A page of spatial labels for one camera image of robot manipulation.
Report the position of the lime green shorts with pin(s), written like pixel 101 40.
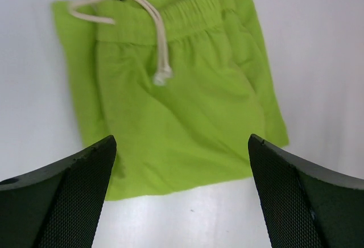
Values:
pixel 180 84

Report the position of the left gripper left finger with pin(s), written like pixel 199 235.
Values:
pixel 58 205

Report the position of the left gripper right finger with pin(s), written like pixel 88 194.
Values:
pixel 303 203

